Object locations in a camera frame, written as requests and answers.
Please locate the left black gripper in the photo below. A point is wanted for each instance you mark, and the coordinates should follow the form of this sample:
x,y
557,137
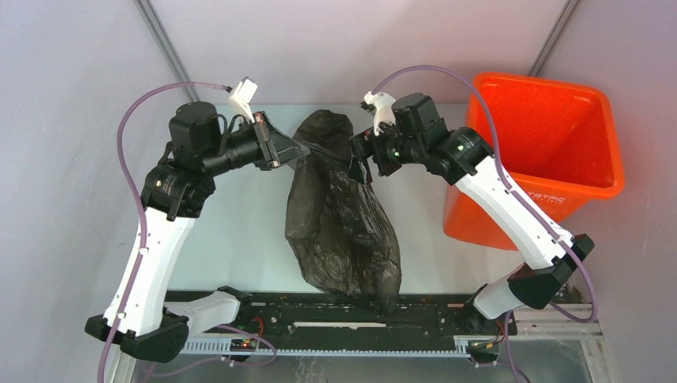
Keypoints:
x,y
275,148

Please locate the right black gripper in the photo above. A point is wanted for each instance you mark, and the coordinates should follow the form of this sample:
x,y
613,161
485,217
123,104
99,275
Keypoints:
x,y
358,168

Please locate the black plastic trash bag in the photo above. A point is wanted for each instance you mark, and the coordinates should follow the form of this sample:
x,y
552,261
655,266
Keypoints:
x,y
343,241

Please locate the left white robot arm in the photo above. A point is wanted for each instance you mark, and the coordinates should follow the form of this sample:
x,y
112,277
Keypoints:
x,y
140,320

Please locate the orange plastic trash bin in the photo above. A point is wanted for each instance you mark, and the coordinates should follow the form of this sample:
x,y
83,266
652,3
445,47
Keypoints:
x,y
557,140

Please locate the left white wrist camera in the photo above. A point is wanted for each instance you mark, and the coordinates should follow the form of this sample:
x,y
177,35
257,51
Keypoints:
x,y
240,97

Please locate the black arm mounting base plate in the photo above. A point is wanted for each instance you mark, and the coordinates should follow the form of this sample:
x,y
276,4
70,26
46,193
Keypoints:
x,y
355,339

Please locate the grey cable duct strip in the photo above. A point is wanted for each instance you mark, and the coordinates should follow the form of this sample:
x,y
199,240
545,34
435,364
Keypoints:
x,y
242,347

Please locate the aluminium frame rail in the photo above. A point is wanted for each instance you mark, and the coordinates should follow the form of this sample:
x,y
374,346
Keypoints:
x,y
555,328

